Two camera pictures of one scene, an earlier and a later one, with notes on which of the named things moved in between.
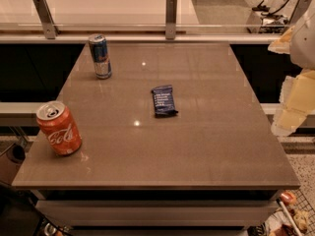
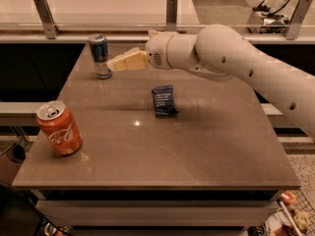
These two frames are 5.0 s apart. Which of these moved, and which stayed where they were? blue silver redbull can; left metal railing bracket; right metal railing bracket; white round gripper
Moved: white round gripper
Stayed: blue silver redbull can; left metal railing bracket; right metal railing bracket
